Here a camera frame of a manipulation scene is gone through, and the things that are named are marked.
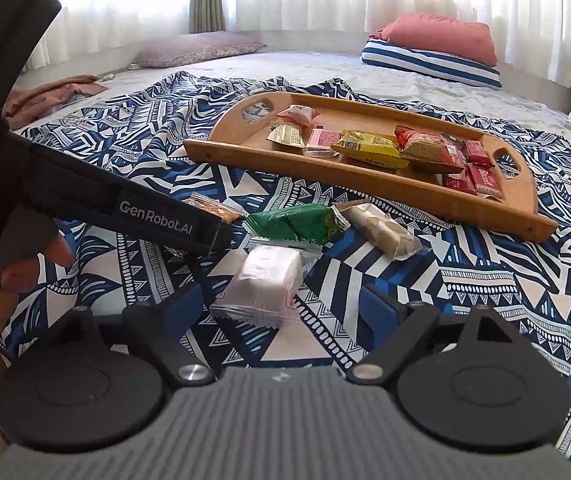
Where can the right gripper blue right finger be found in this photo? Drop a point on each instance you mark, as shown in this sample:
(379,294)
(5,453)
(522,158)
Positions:
(379,316)

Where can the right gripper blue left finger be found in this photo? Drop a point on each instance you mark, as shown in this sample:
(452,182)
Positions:
(181,310)

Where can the beige nougat bar packet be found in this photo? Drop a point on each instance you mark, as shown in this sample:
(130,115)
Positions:
(381,230)

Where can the white translucent snack packet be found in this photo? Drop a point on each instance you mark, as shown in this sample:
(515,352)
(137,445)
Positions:
(262,292)

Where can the green snack packet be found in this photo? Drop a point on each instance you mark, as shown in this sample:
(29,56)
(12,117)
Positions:
(314,224)

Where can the brown snack packet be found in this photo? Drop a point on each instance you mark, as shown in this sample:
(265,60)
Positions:
(226,213)

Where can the yellow snack packet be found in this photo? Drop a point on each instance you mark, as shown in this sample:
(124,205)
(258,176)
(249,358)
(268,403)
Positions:
(376,150)

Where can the red Biscoff biscuit packet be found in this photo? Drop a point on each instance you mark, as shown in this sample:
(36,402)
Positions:
(485,182)

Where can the red gold cracker packet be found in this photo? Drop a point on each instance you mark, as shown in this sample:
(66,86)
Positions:
(423,149)

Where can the red patterned biscuit packet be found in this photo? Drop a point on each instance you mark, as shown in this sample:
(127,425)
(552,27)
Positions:
(320,143)

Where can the small dark red bar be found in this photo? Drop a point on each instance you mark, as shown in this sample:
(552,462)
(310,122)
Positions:
(465,153)

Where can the gold foil snack packet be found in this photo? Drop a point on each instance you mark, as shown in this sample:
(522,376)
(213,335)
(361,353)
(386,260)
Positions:
(287,135)

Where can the pink white snack packet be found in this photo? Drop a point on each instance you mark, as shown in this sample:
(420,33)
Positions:
(301,116)

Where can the long red snack bar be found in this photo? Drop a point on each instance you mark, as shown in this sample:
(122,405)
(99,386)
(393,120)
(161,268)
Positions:
(452,154)

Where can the pink crumpled cloth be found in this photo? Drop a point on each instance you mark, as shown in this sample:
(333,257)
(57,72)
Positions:
(24,106)

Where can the wooden serving tray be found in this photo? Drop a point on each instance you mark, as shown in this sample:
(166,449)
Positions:
(240,139)

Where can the blue patterned cloth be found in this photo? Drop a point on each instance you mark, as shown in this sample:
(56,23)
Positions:
(138,134)

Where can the purple pillow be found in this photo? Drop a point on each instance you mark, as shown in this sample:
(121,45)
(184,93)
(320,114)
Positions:
(194,48)

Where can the grey bed sheet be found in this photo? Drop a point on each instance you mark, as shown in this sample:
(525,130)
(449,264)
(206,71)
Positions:
(526,100)

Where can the blue striped pillow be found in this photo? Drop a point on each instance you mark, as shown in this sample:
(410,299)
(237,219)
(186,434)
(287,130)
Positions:
(380,53)

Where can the olive green curtain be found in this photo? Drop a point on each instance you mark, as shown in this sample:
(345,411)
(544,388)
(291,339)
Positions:
(206,16)

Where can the red pillow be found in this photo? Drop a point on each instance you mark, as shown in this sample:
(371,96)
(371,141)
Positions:
(432,32)

